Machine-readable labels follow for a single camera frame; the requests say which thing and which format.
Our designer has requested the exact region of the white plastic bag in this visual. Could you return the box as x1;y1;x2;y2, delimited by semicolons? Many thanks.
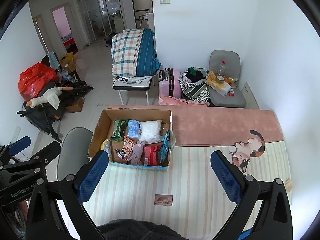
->
139;120;162;144

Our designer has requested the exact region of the pink flat bag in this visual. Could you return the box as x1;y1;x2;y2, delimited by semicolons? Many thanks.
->
159;94;209;107

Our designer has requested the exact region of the black padded bench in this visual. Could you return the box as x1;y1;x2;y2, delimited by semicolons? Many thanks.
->
112;76;153;105

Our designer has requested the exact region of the dark wooden chair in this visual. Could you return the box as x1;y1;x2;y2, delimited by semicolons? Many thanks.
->
41;52;82;82

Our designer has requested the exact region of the clear bag with yellow end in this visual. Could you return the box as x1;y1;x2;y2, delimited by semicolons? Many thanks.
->
101;139;112;161

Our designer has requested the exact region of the yellow plastic bag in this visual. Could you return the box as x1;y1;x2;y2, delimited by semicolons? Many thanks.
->
205;71;218;85

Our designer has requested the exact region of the brown cardboard box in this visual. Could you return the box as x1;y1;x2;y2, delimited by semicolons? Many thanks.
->
65;96;85;113

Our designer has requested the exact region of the blue and white packet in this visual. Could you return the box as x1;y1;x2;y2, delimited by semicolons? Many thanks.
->
159;129;171;165

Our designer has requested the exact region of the striped pink cat table mat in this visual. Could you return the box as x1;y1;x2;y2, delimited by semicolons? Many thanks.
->
82;105;292;228

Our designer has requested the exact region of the black and white patterned bag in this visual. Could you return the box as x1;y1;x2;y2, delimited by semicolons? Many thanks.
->
179;67;212;103

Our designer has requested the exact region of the grey round-backed chair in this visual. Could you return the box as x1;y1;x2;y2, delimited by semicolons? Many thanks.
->
57;127;94;182

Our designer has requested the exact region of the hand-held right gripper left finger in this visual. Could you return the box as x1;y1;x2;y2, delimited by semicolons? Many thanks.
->
25;150;109;240

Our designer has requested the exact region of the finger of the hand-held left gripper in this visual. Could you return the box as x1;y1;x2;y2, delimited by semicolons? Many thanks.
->
29;141;62;167
0;136;31;166

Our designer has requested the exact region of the red plastic bag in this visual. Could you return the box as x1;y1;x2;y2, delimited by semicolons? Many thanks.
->
18;63;58;102

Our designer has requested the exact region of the white folded sheet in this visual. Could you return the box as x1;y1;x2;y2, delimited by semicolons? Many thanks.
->
114;74;153;83

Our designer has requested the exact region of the plaid and blue folded quilt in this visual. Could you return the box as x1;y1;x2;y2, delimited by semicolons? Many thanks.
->
111;28;162;77

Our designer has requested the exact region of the white goose plush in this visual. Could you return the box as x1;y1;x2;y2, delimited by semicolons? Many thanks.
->
27;86;74;110

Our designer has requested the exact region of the blue towel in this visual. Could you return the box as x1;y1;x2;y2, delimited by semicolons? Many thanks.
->
47;52;60;71

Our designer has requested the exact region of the blue tissue pack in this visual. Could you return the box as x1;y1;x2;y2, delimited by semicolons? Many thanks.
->
127;119;143;139

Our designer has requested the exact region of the red snack packet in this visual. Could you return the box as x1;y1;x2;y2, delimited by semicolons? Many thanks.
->
142;144;162;166

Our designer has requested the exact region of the pink suitcase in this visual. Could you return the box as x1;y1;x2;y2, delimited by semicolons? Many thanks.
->
158;68;182;98

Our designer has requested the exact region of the white leaning board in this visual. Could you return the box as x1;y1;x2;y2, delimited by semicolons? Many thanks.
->
241;82;260;110

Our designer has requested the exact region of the orange cartoon snack packet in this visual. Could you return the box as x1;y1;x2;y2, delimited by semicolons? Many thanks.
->
114;136;137;162

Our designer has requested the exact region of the green snack packet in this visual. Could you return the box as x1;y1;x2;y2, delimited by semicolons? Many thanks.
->
110;119;129;140

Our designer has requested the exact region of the white flat box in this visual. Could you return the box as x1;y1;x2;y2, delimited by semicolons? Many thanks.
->
209;80;232;97

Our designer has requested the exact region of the grey cushioned chair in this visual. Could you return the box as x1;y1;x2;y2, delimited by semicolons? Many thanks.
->
207;50;246;108

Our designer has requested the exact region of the purple fabric scrunchie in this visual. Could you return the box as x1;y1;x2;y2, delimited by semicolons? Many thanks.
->
129;142;148;166

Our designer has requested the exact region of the black folded stroller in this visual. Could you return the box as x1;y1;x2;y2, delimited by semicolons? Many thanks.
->
17;80;94;143

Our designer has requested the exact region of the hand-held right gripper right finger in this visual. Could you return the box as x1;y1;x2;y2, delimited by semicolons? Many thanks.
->
210;150;293;240

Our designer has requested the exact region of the glass sliding door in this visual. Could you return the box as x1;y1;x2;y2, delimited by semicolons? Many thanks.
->
76;0;125;47

